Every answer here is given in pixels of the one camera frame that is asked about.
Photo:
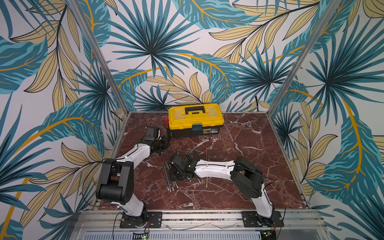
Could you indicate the aluminium front rail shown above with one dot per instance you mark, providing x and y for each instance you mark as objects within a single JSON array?
[{"x": 183, "y": 220}]

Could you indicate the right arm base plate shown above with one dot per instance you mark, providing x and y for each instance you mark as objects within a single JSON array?
[{"x": 251, "y": 219}]

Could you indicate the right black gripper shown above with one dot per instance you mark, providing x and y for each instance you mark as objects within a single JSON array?
[{"x": 177, "y": 167}]

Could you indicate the red object behind toolbox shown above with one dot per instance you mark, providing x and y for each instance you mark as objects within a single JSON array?
[{"x": 166, "y": 121}]

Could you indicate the yellow black toolbox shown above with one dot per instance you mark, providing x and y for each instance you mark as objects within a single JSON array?
[{"x": 195, "y": 120}]

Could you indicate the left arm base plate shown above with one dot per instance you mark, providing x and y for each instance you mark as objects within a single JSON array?
[{"x": 153, "y": 220}]

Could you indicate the dark blue printed pencil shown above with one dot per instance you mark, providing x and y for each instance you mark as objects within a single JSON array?
[{"x": 170, "y": 177}]

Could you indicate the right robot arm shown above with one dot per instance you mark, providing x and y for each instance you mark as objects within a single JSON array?
[{"x": 246, "y": 177}]

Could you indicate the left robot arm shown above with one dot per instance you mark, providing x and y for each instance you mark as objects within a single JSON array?
[{"x": 116, "y": 181}]

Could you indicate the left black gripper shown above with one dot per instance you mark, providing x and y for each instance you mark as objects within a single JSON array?
[{"x": 166, "y": 144}]

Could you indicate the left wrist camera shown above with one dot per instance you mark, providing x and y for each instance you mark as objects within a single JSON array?
[{"x": 152, "y": 134}]

